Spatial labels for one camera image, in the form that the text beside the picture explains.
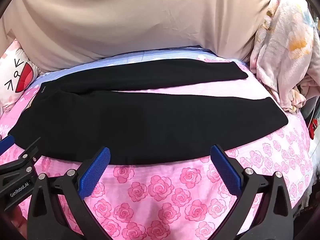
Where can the pale floral blanket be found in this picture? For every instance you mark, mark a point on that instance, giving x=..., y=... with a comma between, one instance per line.
x=282, y=42

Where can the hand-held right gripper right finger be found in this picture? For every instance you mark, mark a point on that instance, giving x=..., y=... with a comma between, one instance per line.
x=225, y=172

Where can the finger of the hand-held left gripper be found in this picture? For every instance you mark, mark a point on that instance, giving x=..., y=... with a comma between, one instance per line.
x=6, y=143
x=23, y=161

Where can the pink rose print bedsheet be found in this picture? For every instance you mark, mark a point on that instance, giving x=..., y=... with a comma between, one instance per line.
x=160, y=187

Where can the white cartoon face pillow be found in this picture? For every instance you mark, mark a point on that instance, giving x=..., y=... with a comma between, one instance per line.
x=12, y=77

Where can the black pants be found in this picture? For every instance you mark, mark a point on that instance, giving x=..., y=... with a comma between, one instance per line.
x=150, y=120

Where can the red object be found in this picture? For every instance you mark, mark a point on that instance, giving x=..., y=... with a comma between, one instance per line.
x=314, y=130

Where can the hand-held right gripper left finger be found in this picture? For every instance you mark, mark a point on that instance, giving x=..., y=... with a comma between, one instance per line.
x=96, y=173

